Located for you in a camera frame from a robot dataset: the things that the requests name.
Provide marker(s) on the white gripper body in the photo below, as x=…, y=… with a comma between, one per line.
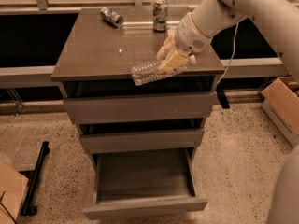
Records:
x=189, y=36

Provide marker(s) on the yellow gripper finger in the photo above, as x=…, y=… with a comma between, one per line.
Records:
x=165, y=47
x=173, y=59

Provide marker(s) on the clear plastic water bottle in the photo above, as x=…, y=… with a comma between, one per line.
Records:
x=150, y=71

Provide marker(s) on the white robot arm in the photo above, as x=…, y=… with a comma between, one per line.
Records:
x=277, y=21

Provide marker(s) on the grey drawer cabinet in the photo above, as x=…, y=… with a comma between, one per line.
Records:
x=95, y=50

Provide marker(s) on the top drawer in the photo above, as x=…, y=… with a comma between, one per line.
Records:
x=120, y=100

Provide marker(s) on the drawer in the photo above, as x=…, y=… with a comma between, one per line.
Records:
x=120, y=100
x=144, y=183
x=141, y=135

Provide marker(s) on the middle drawer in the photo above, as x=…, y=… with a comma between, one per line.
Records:
x=141, y=135

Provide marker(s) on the bottom drawer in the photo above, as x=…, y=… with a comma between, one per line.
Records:
x=144, y=183

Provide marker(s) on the upright green soda can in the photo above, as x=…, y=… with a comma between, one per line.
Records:
x=160, y=9

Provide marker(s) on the lying silver soda can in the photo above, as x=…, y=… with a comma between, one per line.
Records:
x=111, y=17

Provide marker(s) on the brown cardboard box right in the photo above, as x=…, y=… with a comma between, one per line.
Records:
x=281, y=104

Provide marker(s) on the black metal bar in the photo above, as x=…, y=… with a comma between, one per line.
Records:
x=27, y=208

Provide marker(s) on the wooden board left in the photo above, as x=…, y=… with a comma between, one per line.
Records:
x=12, y=190

